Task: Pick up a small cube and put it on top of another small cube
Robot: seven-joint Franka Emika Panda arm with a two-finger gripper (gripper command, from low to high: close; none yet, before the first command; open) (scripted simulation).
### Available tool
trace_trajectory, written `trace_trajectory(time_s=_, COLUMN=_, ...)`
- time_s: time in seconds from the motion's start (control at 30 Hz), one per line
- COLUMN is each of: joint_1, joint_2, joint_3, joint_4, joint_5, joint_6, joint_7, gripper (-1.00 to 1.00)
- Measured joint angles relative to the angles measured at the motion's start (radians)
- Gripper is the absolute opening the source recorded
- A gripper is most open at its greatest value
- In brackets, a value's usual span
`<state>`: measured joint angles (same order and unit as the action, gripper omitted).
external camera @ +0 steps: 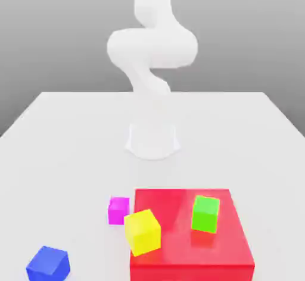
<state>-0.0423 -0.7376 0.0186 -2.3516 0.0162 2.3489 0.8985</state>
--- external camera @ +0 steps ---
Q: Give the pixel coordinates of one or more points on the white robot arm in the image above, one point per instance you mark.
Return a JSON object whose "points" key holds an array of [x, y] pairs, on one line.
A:
{"points": [[152, 47]]}

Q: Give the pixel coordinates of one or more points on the small magenta cube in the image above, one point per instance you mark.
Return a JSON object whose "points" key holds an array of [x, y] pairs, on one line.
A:
{"points": [[118, 210]]}

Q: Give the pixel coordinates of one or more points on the small green cube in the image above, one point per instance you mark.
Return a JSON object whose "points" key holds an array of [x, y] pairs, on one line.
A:
{"points": [[205, 214]]}

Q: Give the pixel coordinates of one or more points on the small yellow cube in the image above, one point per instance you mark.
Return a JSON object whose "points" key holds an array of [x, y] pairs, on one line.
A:
{"points": [[143, 233]]}

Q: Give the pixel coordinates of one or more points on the small blue cube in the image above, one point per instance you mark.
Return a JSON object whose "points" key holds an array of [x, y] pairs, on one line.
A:
{"points": [[48, 264]]}

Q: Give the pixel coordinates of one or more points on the large red box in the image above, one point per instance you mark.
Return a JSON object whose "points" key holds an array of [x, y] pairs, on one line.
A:
{"points": [[181, 250]]}

